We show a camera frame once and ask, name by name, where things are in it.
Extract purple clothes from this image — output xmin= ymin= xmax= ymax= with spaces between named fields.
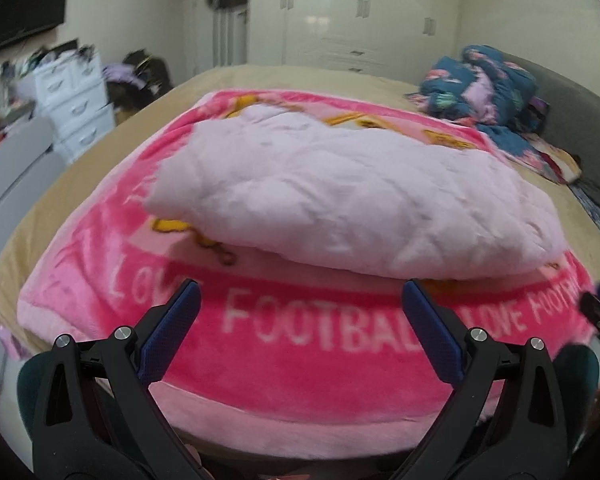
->
xmin=102 ymin=62 xmax=136 ymax=83

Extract person's dark teal pants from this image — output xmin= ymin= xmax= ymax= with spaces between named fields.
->
xmin=15 ymin=345 xmax=600 ymax=480

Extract orange printed cloth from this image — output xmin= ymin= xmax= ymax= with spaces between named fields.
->
xmin=520 ymin=135 xmax=583 ymax=186

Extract pink printed blanket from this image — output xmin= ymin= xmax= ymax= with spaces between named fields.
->
xmin=0 ymin=89 xmax=598 ymax=448

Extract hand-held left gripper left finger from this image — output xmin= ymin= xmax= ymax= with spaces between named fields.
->
xmin=30 ymin=279 xmax=203 ymax=480

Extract teal flamingo quilt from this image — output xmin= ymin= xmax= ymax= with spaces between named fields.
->
xmin=417 ymin=44 xmax=548 ymax=171

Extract white drawer cabinet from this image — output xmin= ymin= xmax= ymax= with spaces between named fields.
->
xmin=32 ymin=52 xmax=116 ymax=161

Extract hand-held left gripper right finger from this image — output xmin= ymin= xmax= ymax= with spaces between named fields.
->
xmin=395 ymin=279 xmax=566 ymax=480

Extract pink quilted jacket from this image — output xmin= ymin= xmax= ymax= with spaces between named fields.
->
xmin=142 ymin=105 xmax=571 ymax=281

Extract grey headboard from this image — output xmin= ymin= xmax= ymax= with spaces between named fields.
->
xmin=500 ymin=52 xmax=600 ymax=211

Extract white wardrobe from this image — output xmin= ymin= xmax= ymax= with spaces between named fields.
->
xmin=250 ymin=0 xmax=466 ymax=73

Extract beige bed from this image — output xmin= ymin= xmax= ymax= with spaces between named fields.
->
xmin=0 ymin=62 xmax=600 ymax=361

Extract dark bag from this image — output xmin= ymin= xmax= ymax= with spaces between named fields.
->
xmin=122 ymin=49 xmax=173 ymax=93

